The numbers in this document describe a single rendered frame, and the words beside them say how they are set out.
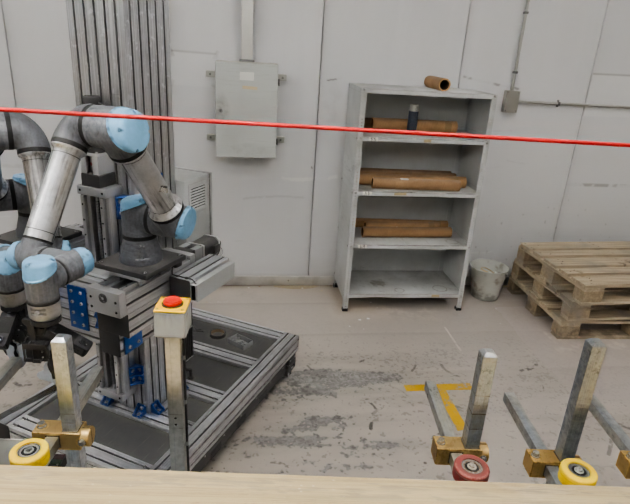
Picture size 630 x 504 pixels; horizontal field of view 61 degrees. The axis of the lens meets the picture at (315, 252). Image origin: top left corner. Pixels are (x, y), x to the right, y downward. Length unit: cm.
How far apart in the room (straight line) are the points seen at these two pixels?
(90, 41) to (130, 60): 16
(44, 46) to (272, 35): 145
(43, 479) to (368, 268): 331
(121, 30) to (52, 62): 201
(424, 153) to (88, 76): 262
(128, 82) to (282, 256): 240
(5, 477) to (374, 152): 323
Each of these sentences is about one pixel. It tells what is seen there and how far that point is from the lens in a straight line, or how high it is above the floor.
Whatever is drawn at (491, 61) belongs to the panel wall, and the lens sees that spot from 422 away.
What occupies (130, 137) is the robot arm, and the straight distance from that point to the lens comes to 154.
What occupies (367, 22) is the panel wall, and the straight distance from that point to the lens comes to 394.
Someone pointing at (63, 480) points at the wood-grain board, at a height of 90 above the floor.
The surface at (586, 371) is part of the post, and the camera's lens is 146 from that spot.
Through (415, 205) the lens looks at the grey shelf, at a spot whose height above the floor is 68.
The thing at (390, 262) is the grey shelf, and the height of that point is 21.
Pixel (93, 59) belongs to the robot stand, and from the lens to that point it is 215.
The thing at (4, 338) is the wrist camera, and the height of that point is 96.
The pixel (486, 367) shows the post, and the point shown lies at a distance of 136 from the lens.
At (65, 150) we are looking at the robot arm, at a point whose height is 148.
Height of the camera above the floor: 179
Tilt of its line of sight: 21 degrees down
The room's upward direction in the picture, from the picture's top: 4 degrees clockwise
